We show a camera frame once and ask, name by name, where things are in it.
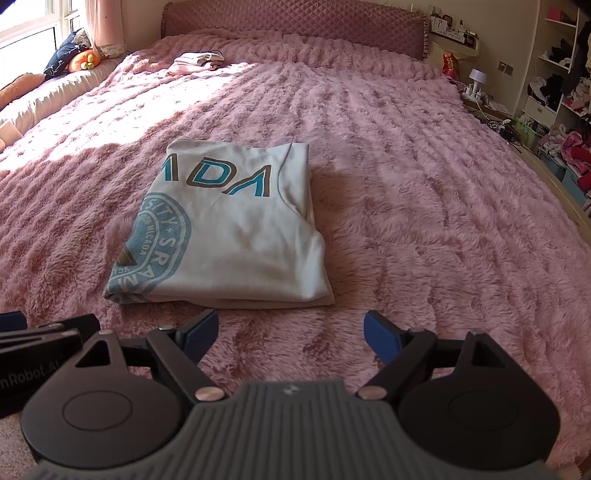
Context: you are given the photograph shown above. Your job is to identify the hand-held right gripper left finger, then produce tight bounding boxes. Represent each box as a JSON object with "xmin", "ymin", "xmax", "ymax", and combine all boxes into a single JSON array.
[{"xmin": 69, "ymin": 309, "xmax": 229, "ymax": 402}]

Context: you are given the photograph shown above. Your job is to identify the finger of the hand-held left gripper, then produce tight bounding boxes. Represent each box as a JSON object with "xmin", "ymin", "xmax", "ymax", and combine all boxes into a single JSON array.
[{"xmin": 0, "ymin": 311, "xmax": 101, "ymax": 344}]

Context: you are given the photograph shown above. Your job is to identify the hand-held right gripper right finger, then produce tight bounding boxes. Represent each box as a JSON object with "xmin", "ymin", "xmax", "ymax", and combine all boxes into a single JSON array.
[{"xmin": 356, "ymin": 310, "xmax": 512, "ymax": 400}]

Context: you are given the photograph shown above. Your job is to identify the white printed sweatshirt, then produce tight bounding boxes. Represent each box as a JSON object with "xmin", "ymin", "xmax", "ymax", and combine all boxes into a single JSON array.
[{"xmin": 102, "ymin": 137, "xmax": 335, "ymax": 309}]

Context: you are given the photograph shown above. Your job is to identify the pile of pink red clothes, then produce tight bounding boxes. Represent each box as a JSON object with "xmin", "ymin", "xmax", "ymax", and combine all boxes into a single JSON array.
[{"xmin": 545, "ymin": 129, "xmax": 591, "ymax": 176}]

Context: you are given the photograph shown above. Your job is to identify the folded pink white clothes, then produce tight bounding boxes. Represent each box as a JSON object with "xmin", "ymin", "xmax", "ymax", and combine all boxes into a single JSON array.
[{"xmin": 167, "ymin": 51, "xmax": 227, "ymax": 77}]

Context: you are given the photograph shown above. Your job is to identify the pink fluffy blanket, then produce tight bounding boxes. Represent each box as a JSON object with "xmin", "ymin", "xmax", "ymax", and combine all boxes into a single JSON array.
[{"xmin": 0, "ymin": 34, "xmax": 591, "ymax": 462}]

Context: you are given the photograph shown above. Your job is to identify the peach round cushion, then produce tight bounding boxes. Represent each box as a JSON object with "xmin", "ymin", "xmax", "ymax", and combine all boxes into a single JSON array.
[{"xmin": 0, "ymin": 71, "xmax": 47, "ymax": 112}]

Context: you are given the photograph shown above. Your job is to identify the beige window seat cushion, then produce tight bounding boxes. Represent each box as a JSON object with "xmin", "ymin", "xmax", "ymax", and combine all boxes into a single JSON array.
[{"xmin": 0, "ymin": 58, "xmax": 123, "ymax": 139}]

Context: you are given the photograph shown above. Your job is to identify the light blue storage box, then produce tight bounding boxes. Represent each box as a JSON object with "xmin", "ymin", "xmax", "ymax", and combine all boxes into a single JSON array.
[
  {"xmin": 561, "ymin": 166, "xmax": 588, "ymax": 205},
  {"xmin": 540, "ymin": 152, "xmax": 567, "ymax": 182}
]

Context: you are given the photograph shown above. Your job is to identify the green bag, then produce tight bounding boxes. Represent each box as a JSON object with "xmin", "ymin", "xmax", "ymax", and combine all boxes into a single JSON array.
[{"xmin": 515, "ymin": 115, "xmax": 546, "ymax": 148}]

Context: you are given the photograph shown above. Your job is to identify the orange plush toy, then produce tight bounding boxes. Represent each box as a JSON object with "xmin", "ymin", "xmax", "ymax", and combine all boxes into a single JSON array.
[{"xmin": 68, "ymin": 48, "xmax": 101, "ymax": 73}]

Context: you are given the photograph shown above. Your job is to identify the dark blue floral pillow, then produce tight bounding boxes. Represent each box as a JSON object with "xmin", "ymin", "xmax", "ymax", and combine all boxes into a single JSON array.
[{"xmin": 44, "ymin": 30, "xmax": 93, "ymax": 77}]

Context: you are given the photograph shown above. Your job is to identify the white shelving unit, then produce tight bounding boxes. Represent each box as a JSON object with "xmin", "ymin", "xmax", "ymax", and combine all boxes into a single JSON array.
[{"xmin": 522, "ymin": 0, "xmax": 591, "ymax": 204}]

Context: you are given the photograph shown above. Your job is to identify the pink curtain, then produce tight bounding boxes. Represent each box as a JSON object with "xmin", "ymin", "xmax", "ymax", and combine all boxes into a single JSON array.
[{"xmin": 85, "ymin": 0, "xmax": 127, "ymax": 58}]

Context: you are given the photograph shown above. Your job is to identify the pink quilted headboard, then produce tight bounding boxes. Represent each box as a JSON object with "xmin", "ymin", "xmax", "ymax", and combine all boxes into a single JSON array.
[{"xmin": 161, "ymin": 0, "xmax": 430, "ymax": 61}]

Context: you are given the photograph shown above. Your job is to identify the tangle of black cables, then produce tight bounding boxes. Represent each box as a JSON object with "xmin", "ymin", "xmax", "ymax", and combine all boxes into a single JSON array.
[{"xmin": 480, "ymin": 117, "xmax": 520, "ymax": 144}]

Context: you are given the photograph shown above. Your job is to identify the beige bedside wall shelf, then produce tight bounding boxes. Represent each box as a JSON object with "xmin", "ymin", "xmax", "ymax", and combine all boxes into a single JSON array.
[{"xmin": 427, "ymin": 4, "xmax": 481, "ymax": 58}]

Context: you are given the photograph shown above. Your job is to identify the window with white frame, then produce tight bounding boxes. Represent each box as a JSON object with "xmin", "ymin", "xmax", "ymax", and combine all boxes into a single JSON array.
[{"xmin": 0, "ymin": 0, "xmax": 88, "ymax": 79}]

